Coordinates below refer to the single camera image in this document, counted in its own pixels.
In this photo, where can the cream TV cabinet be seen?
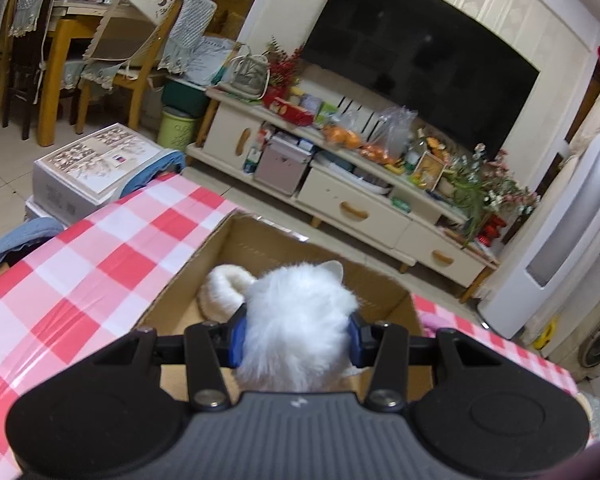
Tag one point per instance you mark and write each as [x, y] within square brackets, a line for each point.
[355, 210]

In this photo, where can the white handbag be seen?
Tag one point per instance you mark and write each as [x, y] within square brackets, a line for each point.
[245, 77]

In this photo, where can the pink white flower bouquet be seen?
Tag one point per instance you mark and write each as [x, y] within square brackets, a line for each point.
[500, 180]

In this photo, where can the bag of oranges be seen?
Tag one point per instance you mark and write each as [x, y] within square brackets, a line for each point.
[342, 136]

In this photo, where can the wooden dining table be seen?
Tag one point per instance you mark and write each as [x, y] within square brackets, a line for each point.
[62, 60]

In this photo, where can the black television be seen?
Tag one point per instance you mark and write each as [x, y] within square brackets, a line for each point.
[420, 50]

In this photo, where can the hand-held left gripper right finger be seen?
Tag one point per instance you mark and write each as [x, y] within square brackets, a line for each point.
[355, 340]

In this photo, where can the plastic bottle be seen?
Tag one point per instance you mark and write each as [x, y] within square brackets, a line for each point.
[414, 157]

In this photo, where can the yellow toy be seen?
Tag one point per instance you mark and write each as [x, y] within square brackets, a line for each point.
[547, 332]

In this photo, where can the white tower air conditioner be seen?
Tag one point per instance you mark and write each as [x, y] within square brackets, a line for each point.
[565, 240]

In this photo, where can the printed white carton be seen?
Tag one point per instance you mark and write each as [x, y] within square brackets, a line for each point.
[95, 160]

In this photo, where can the clear plastic bag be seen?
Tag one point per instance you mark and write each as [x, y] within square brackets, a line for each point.
[392, 130]

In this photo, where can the red vase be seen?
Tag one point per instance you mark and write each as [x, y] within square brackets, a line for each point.
[491, 230]

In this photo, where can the wooden photo frame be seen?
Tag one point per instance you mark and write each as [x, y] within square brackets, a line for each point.
[428, 170]

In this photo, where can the potted green plant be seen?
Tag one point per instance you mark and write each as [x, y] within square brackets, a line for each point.
[465, 200]

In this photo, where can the red checked tablecloth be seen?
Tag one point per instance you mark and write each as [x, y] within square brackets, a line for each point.
[80, 285]

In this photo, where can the blue denim cloth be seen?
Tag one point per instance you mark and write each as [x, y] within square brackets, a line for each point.
[20, 240]

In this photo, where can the red berry plant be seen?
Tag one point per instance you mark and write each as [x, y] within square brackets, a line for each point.
[282, 62]

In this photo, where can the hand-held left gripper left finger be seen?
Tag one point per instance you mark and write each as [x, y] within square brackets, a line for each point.
[237, 340]

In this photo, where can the pink storage box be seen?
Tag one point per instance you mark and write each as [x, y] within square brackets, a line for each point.
[282, 165]

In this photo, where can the white paper certificate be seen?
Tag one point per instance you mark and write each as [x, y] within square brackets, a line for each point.
[207, 60]

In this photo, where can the red box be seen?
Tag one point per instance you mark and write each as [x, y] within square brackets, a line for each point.
[291, 111]

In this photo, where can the green bin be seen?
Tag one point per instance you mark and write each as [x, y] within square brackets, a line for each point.
[177, 127]

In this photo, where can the dark green storage tub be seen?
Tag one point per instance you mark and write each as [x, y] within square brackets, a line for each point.
[185, 97]

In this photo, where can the small green box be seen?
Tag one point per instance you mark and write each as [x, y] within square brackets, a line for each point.
[402, 205]

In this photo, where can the printed cardboard box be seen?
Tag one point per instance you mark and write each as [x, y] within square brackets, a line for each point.
[280, 247]

